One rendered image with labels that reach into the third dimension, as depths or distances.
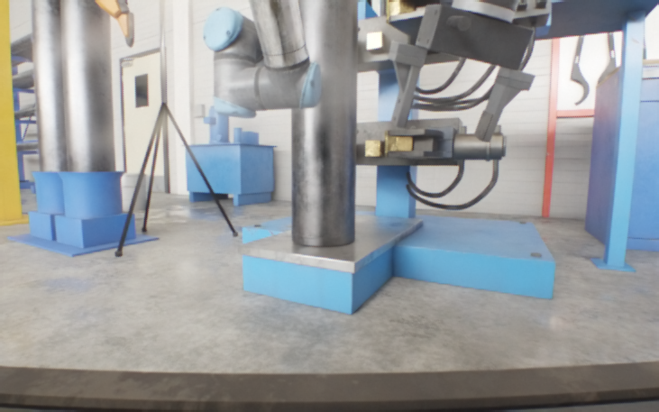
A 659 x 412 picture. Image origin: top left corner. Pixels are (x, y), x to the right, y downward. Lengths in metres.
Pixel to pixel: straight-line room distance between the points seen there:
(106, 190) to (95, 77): 0.55
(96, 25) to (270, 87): 1.47
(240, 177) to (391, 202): 2.02
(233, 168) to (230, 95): 2.80
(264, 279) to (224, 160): 2.64
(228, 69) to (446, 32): 0.46
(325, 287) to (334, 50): 0.68
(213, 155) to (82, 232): 2.08
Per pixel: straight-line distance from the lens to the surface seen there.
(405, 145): 1.25
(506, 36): 0.50
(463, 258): 1.21
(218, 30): 0.79
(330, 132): 1.02
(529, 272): 1.21
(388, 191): 1.80
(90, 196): 1.95
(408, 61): 0.46
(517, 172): 3.32
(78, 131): 1.99
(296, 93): 0.70
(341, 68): 1.07
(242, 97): 0.74
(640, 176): 2.22
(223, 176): 3.64
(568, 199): 3.37
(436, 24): 0.46
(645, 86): 2.26
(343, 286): 0.93
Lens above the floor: 0.39
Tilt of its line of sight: 7 degrees down
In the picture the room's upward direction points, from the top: straight up
